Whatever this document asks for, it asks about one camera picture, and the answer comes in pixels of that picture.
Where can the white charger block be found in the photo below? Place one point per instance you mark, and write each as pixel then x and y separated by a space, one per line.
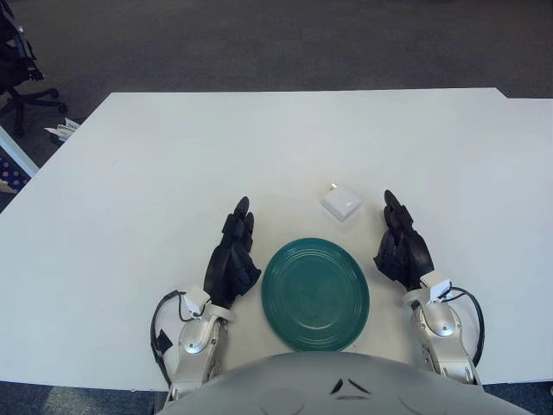
pixel 341 205

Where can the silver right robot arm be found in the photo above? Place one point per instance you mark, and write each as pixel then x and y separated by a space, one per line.
pixel 445 333

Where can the white folded paper scrap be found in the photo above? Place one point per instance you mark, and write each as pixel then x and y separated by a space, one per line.
pixel 65 127

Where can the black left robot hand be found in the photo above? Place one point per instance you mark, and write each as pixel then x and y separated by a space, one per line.
pixel 226 263

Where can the grey robot torso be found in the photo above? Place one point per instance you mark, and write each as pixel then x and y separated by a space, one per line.
pixel 337 389

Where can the white framed dotted board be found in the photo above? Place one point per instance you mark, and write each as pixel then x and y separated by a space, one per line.
pixel 17 162

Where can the dark green ribbed plate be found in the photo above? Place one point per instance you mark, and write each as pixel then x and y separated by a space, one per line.
pixel 315 294

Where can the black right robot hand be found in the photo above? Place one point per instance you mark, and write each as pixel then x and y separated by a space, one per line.
pixel 410 255

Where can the black office chair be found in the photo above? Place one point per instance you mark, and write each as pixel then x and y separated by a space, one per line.
pixel 15 56

